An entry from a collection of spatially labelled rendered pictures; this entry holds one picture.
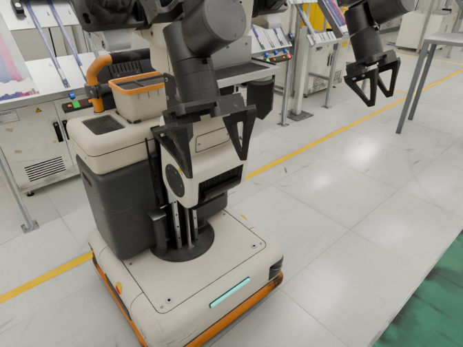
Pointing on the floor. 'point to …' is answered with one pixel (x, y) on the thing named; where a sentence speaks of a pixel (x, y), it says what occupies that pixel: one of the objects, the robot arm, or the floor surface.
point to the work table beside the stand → (453, 39)
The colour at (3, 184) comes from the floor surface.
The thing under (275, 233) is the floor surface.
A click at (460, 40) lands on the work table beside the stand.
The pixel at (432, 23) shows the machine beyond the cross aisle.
